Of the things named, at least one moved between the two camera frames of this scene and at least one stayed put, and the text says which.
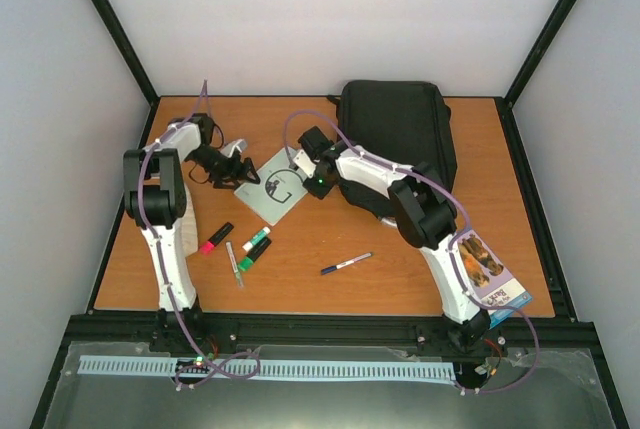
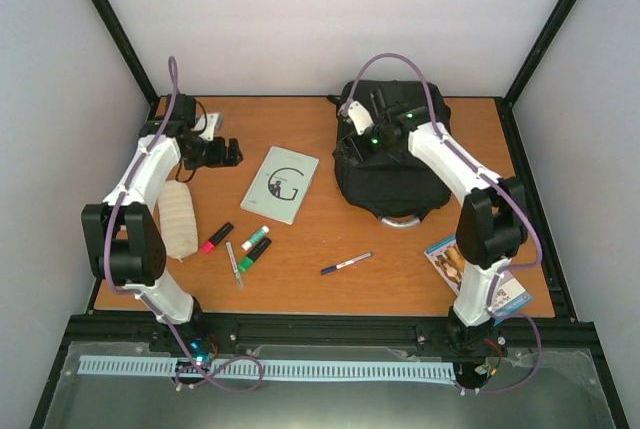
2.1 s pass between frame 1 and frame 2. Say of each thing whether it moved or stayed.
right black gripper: moved
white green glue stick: stayed
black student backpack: stayed
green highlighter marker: stayed
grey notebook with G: moved
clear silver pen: stayed
